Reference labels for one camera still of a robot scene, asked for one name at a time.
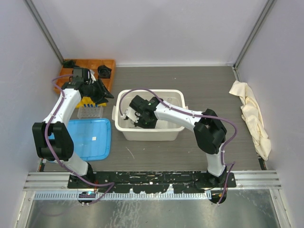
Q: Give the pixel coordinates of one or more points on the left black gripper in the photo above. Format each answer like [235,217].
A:
[99,99]

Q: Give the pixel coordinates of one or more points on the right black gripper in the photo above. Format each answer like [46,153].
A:
[152,126]

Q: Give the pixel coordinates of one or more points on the white plastic bin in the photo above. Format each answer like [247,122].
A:
[163,131]

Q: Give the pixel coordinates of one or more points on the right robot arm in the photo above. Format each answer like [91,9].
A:
[210,133]

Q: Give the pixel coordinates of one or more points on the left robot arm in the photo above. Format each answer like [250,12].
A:
[52,139]

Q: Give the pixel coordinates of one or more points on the yellow test tube rack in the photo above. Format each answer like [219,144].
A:
[87,100]

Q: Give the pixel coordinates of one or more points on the rolled tie brown blue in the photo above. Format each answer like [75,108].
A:
[104,72]

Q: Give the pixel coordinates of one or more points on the clear plastic tube rack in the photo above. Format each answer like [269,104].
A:
[90,112]

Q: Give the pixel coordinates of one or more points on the wooden compartment tray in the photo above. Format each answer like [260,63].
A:
[92,64]

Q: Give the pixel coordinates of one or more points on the blue plastic tray lid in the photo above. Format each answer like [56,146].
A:
[91,138]

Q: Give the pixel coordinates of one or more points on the rolled tie dark green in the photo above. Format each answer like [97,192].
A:
[68,63]

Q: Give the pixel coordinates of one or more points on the cream cloth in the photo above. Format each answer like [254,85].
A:
[252,116]

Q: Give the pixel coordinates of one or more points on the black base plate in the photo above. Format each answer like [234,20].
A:
[160,181]

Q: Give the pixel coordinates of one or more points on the aluminium rail frame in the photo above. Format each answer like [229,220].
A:
[60,185]

